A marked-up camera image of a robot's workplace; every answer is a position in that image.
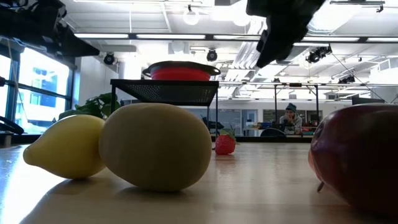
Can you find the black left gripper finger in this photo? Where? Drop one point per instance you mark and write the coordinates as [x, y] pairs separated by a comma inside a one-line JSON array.
[[68, 51], [70, 38]]

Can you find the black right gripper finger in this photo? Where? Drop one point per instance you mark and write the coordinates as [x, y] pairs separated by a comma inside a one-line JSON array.
[[269, 37], [287, 39]]

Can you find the red collapsible colander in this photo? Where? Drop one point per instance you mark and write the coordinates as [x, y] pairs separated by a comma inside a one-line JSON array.
[[180, 74]]

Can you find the red strawberry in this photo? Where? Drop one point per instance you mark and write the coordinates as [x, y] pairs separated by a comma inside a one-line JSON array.
[[225, 144]]

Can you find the green-brown kiwi fruit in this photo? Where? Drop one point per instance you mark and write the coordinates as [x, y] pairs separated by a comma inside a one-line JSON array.
[[155, 146]]

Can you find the black ceiling spotlight cluster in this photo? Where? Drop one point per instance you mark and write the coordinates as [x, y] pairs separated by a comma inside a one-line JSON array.
[[317, 54], [346, 79]]

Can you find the large window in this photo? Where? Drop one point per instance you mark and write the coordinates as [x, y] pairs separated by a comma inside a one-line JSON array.
[[43, 77]]

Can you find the green leafy potted plant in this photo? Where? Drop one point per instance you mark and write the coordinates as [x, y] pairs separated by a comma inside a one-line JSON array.
[[99, 105]]

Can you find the round white pendant lamp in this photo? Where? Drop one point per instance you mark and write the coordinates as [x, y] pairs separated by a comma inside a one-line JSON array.
[[191, 23]]

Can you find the person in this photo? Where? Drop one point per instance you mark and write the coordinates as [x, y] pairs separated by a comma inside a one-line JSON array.
[[291, 119]]

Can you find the yellow lemon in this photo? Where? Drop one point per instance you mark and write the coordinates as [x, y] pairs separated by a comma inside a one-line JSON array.
[[68, 146]]

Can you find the black office chair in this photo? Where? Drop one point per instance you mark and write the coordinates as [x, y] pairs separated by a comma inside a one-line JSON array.
[[273, 133]]

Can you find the long linear ceiling light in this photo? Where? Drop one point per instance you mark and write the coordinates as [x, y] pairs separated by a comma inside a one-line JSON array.
[[171, 36]]

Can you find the black monitor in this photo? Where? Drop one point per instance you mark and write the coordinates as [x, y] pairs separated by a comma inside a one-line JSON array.
[[367, 101]]

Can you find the black perforated metal stand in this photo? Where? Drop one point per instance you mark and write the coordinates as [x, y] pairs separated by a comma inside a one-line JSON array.
[[171, 93]]

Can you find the small red-orange pear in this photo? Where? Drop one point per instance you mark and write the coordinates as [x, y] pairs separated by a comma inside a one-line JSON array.
[[311, 165]]

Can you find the dark red apple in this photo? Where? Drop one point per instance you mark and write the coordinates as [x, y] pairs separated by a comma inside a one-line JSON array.
[[360, 155]]

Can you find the black metal rig frame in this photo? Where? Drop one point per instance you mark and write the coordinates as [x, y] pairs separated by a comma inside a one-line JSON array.
[[295, 84]]

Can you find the black aluminium table frame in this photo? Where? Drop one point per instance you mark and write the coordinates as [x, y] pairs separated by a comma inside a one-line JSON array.
[[264, 139]]

